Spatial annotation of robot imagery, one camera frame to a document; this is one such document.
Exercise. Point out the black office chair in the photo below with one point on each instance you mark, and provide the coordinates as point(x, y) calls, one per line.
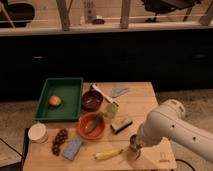
point(167, 6)

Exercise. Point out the dark chair left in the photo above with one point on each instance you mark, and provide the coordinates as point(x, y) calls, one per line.
point(20, 13)

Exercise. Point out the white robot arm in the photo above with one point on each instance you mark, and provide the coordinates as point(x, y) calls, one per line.
point(166, 121)

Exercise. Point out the metal cup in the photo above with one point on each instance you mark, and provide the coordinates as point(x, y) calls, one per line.
point(134, 146)

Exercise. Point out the white knife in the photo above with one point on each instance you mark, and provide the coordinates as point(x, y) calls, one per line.
point(108, 98)

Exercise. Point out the light green plastic cup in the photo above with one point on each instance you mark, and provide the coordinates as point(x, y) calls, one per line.
point(111, 110)

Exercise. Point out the green plastic tray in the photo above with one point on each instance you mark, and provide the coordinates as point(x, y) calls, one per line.
point(69, 91)

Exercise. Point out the dark purple bowl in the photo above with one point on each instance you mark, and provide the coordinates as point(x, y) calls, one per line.
point(92, 100)

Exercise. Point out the green cucumber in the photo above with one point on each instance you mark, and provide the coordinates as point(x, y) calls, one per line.
point(95, 122)

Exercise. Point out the blue sponge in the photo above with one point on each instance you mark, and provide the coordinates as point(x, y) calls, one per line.
point(72, 148)

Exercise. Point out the orange peach fruit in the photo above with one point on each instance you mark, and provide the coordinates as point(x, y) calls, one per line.
point(54, 101)

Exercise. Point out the dark red grapes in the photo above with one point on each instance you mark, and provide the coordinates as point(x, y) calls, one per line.
point(59, 139)

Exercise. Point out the orange plastic bowl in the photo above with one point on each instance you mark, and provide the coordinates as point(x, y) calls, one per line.
point(85, 121)

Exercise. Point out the wooden black brush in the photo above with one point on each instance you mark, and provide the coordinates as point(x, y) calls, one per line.
point(120, 124)

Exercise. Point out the blue triangular cloth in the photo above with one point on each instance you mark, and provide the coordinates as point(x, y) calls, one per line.
point(118, 91)

